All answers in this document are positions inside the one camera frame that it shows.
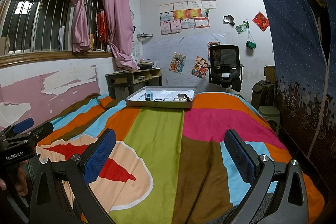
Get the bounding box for person's left hand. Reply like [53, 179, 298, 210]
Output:
[0, 160, 29, 197]

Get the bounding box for green plastic stool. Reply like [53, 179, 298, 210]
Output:
[258, 106, 280, 136]

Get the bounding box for wooden desk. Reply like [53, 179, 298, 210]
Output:
[105, 68, 162, 99]

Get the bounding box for colourful striped bedspread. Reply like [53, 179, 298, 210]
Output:
[34, 91, 326, 224]

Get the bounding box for grey shallow tray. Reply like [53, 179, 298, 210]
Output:
[125, 86, 197, 109]

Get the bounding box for pink curtain right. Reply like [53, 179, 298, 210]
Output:
[102, 0, 137, 71]

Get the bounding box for black office chair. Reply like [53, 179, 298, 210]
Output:
[209, 44, 244, 92]

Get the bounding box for cartoon poster left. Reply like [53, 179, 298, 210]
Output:
[169, 52, 186, 74]

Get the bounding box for cartoon family poster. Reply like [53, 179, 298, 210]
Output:
[191, 56, 209, 79]

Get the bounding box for green small hanging purse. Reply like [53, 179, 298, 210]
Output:
[245, 31, 256, 50]

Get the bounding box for red paper square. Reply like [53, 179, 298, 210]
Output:
[252, 12, 269, 31]

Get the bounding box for blue dotted curtain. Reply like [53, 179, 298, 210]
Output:
[263, 0, 335, 161]

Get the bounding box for certificates on wall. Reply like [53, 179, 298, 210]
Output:
[159, 0, 217, 35]

